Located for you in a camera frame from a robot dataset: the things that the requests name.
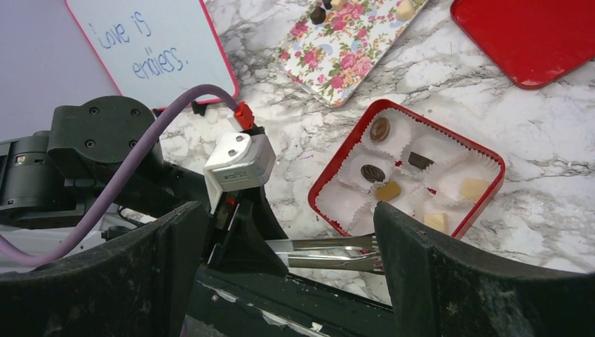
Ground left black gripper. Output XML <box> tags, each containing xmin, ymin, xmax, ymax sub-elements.
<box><xmin>48</xmin><ymin>95</ymin><xmax>210</xmax><ymax>218</ymax></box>

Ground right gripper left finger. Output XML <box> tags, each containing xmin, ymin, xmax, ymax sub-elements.
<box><xmin>1</xmin><ymin>202</ymin><xmax>208</xmax><ymax>336</ymax></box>

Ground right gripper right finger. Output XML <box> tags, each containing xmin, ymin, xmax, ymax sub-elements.
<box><xmin>373</xmin><ymin>202</ymin><xmax>594</xmax><ymax>336</ymax></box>

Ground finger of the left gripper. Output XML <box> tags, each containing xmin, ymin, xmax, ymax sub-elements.
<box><xmin>204</xmin><ymin>187</ymin><xmax>288</xmax><ymax>275</ymax></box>

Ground white square chocolate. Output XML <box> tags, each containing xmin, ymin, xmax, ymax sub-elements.
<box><xmin>460</xmin><ymin>178</ymin><xmax>490</xmax><ymax>203</ymax></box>
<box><xmin>423</xmin><ymin>213</ymin><xmax>450</xmax><ymax>234</ymax></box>

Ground metal serving tongs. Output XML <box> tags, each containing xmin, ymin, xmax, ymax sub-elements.
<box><xmin>266</xmin><ymin>233</ymin><xmax>385</xmax><ymax>275</ymax></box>

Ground dark square chocolate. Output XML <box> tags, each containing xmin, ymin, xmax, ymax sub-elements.
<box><xmin>408</xmin><ymin>152</ymin><xmax>434</xmax><ymax>171</ymax></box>

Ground dark leaf oval chocolate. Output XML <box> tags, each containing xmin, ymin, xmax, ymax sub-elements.
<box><xmin>360</xmin><ymin>164</ymin><xmax>386</xmax><ymax>183</ymax></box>

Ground round brown chocolate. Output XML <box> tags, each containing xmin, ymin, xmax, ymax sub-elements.
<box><xmin>369</xmin><ymin>117</ymin><xmax>391</xmax><ymax>143</ymax></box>

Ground red chocolate box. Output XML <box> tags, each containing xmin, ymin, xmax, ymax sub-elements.
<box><xmin>308</xmin><ymin>99</ymin><xmax>506</xmax><ymax>238</ymax></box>

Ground pink framed whiteboard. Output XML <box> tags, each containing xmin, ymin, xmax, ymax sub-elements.
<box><xmin>65</xmin><ymin>0</ymin><xmax>239</xmax><ymax>108</ymax></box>

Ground floral rectangular tray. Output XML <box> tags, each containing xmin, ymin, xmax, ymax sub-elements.
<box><xmin>274</xmin><ymin>1</ymin><xmax>427</xmax><ymax>108</ymax></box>

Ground red tin lid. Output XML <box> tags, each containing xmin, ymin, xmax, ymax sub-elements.
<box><xmin>450</xmin><ymin>0</ymin><xmax>594</xmax><ymax>90</ymax></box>

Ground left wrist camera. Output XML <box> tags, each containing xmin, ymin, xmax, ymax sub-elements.
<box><xmin>203</xmin><ymin>132</ymin><xmax>276</xmax><ymax>214</ymax></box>

